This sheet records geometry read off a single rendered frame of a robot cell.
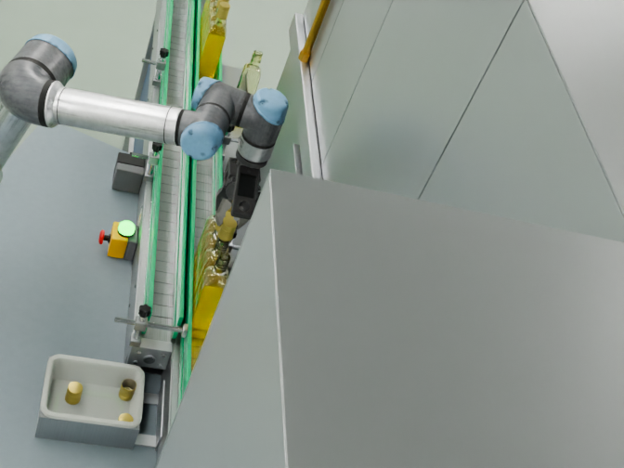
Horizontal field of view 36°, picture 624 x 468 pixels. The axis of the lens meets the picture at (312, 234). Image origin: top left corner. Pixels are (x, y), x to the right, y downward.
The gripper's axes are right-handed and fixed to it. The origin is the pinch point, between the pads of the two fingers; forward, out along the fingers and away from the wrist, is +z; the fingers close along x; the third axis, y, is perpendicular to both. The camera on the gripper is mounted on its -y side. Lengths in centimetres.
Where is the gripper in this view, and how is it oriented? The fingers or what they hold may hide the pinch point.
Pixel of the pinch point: (228, 225)
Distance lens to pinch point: 221.9
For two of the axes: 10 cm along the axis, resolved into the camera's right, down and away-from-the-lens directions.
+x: -9.5, -1.8, -2.7
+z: -3.2, 7.0, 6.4
